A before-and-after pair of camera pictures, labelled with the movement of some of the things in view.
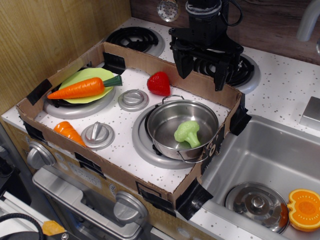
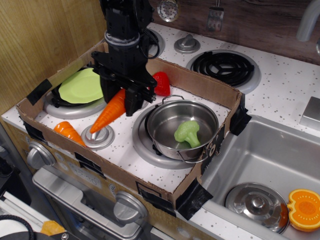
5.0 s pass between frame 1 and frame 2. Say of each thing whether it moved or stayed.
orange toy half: stayed
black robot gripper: moved
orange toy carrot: moved
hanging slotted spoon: stayed
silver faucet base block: stayed
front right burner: stayed
